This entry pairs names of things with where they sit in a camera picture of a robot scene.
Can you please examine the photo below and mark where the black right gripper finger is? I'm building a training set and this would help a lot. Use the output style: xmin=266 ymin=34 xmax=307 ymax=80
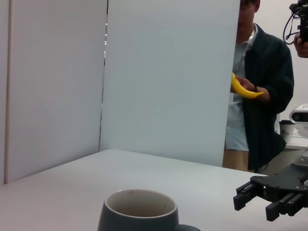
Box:
xmin=232 ymin=180 xmax=265 ymax=211
xmin=264 ymin=192 xmax=308 ymax=221

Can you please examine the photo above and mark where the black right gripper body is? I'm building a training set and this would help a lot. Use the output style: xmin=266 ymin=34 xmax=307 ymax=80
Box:
xmin=249 ymin=165 xmax=308 ymax=209

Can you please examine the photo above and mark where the yellow banana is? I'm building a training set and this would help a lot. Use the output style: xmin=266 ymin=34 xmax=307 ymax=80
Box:
xmin=231 ymin=72 xmax=265 ymax=99

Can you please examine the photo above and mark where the dark grey ceramic mug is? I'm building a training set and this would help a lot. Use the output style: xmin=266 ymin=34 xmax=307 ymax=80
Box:
xmin=97 ymin=189 xmax=202 ymax=231

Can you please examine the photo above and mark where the black video camera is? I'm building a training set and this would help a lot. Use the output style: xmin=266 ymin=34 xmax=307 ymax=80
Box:
xmin=288 ymin=0 xmax=308 ymax=44

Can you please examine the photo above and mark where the white paper cup black lid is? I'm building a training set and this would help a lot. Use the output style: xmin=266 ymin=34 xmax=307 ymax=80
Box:
xmin=279 ymin=119 xmax=295 ymax=142

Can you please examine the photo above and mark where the person hand with wristband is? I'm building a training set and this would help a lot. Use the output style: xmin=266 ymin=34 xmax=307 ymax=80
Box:
xmin=230 ymin=76 xmax=257 ymax=93

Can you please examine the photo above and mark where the hand of camera operator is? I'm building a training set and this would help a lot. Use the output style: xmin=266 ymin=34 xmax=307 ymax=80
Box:
xmin=295 ymin=36 xmax=308 ymax=58

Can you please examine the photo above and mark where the white background desk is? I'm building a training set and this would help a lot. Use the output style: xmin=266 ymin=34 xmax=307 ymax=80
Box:
xmin=275 ymin=131 xmax=308 ymax=150

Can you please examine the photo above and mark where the white robot head device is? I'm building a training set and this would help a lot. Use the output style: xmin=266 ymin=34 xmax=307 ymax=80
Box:
xmin=290 ymin=103 xmax=308 ymax=139

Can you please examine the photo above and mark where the person in dark jacket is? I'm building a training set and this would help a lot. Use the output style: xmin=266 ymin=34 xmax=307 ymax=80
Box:
xmin=222 ymin=0 xmax=295 ymax=174

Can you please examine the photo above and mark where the white foam partition board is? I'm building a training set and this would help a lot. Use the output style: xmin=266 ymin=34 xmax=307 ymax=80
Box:
xmin=8 ymin=0 xmax=108 ymax=185
xmin=0 ymin=0 xmax=11 ymax=186
xmin=99 ymin=0 xmax=242 ymax=168

